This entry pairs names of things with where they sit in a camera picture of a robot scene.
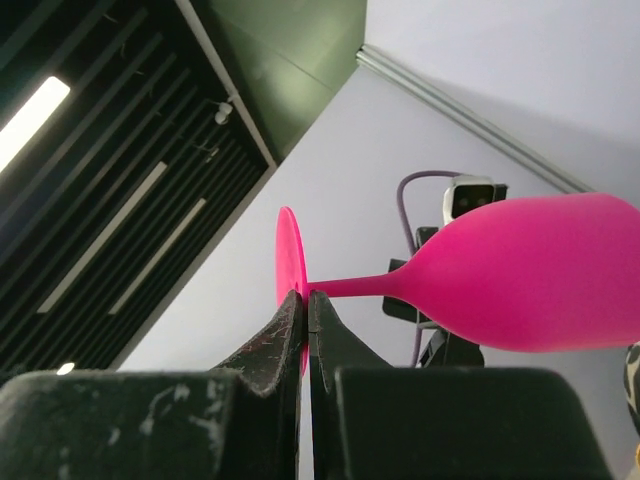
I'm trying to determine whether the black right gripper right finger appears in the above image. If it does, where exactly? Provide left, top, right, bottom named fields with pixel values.
left=308, top=293, right=610, bottom=479

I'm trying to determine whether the black cream flower blanket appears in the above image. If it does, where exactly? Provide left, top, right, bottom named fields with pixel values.
left=623, top=342, right=640, bottom=430

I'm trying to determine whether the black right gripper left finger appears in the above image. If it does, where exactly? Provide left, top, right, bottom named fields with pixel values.
left=1, top=292, right=305, bottom=479

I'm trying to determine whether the magenta wine glass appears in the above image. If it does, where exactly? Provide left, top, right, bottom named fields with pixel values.
left=275, top=193, right=639, bottom=353

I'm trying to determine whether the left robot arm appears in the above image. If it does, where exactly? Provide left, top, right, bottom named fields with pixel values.
left=382, top=296, right=485, bottom=368

